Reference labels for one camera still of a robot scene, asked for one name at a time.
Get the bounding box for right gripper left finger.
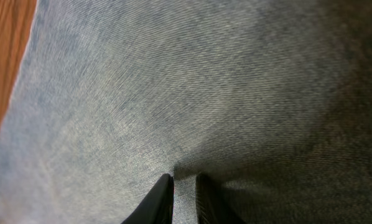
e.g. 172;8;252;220
122;174;174;224

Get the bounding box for light blue denim jeans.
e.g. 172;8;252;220
0;0;372;223

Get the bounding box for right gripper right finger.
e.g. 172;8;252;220
195;174;245;224

